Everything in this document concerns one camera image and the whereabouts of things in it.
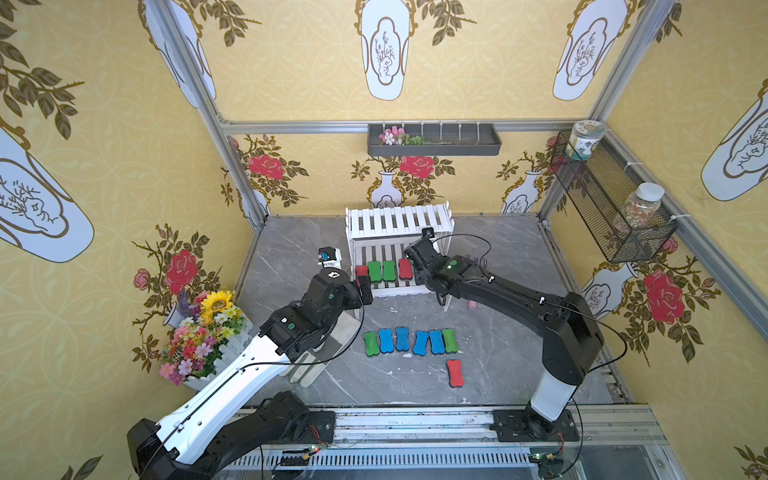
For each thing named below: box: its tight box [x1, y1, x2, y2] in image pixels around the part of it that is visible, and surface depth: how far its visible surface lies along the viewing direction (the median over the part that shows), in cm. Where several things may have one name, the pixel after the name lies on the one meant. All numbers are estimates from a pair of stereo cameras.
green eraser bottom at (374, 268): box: [368, 261, 382, 282], surface depth 91 cm
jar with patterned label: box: [565, 119, 606, 161], surface depth 87 cm
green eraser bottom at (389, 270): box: [383, 260, 396, 281], surface depth 89 cm
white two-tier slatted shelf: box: [346, 201, 455, 297], surface depth 86 cm
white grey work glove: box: [281, 309, 361, 388], surface depth 87 cm
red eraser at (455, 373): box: [446, 359, 465, 388], surface depth 84 cm
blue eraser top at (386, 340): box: [379, 328, 395, 353], surface depth 88 cm
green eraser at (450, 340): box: [442, 328, 458, 353], surface depth 89 cm
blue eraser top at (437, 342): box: [429, 330, 445, 355], surface depth 89 cm
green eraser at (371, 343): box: [363, 331, 380, 357], surface depth 89 cm
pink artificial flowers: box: [378, 125, 428, 146], surface depth 89 cm
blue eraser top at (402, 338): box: [396, 326, 410, 351], surface depth 90 cm
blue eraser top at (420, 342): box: [413, 330, 429, 356], surface depth 89 cm
